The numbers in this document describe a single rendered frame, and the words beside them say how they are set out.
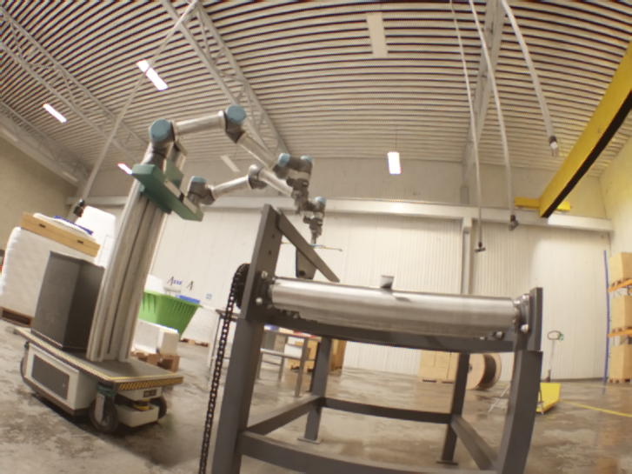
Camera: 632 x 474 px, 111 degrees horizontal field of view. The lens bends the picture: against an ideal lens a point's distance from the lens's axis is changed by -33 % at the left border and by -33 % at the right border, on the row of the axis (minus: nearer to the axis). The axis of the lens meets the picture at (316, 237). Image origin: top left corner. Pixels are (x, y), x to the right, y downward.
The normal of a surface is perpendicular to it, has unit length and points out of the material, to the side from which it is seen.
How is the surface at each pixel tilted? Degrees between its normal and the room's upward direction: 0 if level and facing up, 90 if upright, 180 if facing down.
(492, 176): 90
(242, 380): 90
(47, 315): 90
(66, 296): 90
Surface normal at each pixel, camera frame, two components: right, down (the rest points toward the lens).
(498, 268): -0.25, -0.35
